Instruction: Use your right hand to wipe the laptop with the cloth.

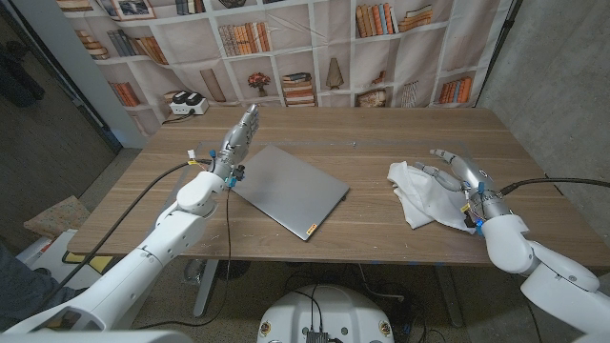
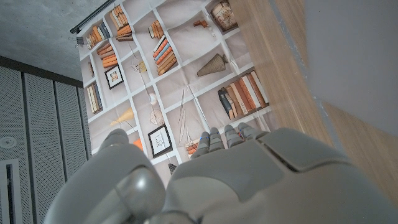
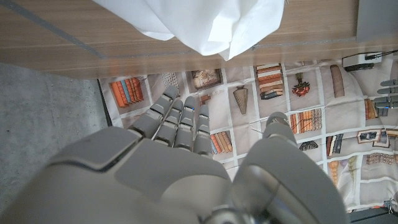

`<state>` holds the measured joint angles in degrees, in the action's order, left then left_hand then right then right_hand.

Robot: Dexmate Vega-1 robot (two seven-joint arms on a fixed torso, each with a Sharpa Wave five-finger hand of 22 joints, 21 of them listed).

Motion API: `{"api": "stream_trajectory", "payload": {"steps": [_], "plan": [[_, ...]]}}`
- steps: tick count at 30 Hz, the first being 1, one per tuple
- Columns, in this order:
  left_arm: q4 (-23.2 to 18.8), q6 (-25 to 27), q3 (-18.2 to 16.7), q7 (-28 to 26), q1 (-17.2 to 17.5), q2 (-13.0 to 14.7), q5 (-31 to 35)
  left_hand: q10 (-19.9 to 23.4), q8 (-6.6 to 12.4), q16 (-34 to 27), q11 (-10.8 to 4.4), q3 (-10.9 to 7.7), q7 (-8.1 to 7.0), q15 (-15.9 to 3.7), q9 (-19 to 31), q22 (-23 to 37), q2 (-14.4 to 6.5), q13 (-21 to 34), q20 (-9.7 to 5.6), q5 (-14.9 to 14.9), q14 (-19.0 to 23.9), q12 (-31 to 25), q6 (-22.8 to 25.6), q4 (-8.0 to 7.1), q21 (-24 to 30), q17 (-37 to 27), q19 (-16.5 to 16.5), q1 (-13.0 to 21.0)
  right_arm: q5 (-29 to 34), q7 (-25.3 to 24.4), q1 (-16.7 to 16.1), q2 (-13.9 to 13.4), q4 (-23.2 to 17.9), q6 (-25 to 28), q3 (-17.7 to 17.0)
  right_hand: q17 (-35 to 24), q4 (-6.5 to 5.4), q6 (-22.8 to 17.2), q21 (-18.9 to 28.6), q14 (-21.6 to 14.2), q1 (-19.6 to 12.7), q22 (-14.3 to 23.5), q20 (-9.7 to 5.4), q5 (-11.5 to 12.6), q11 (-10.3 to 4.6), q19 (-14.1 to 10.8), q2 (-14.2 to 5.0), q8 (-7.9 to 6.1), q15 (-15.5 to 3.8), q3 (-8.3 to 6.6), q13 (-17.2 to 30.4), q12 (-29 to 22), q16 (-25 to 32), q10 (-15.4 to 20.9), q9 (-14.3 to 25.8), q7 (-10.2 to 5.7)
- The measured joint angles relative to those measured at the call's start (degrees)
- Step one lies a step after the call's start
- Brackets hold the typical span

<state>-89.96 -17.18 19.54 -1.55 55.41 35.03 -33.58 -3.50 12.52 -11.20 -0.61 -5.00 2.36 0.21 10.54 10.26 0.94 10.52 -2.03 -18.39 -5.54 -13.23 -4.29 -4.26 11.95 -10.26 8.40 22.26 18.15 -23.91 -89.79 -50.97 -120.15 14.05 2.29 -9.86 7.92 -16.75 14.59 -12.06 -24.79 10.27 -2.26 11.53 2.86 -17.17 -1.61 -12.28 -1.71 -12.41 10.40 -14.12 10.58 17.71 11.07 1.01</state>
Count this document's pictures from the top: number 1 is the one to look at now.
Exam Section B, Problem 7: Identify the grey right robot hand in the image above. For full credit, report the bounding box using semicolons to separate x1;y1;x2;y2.
413;148;515;230

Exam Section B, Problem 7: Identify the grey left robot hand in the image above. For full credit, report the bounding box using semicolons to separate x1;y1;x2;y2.
209;103;260;181

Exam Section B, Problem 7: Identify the white cloth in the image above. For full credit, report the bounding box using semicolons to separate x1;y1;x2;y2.
386;160;478;235

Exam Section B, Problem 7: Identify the grey closed laptop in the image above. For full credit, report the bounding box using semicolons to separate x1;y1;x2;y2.
232;144;351;242

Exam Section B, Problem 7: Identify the white power strip with adapters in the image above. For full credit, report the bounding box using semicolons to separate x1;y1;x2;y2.
169;90;211;116

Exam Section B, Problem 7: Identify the grey table leg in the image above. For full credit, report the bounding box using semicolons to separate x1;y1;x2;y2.
435;264;465;328

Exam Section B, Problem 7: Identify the black backdrop stand pole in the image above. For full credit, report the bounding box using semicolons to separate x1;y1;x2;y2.
476;0;524;109

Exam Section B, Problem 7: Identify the printed bookshelf backdrop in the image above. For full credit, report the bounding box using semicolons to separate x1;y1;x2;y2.
54;0;514;138

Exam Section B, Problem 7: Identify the white table leg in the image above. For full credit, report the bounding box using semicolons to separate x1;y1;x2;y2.
193;259;220;318

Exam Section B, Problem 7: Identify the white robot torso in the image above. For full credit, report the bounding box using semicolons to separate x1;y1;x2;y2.
256;284;396;343

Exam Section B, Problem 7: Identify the person in blue jeans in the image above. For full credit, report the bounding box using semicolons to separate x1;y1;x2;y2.
0;241;88;331

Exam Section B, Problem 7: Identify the black power strip cable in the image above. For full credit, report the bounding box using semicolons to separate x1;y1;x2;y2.
161;109;196;127

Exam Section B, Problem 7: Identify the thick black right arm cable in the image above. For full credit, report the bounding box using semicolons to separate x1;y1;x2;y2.
498;176;610;197

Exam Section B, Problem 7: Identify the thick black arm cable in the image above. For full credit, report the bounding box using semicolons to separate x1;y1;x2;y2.
498;176;610;197
42;159;214;306

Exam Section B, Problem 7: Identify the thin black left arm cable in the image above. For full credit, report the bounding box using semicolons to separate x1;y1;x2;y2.
135;186;233;331

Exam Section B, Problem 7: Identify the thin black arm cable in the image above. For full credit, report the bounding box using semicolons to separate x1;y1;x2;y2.
525;299;543;343
135;186;233;331

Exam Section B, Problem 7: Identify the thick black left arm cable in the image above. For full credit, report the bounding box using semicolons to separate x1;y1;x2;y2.
42;159;214;306

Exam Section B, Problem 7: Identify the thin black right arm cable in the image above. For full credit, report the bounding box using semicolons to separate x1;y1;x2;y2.
525;299;543;343

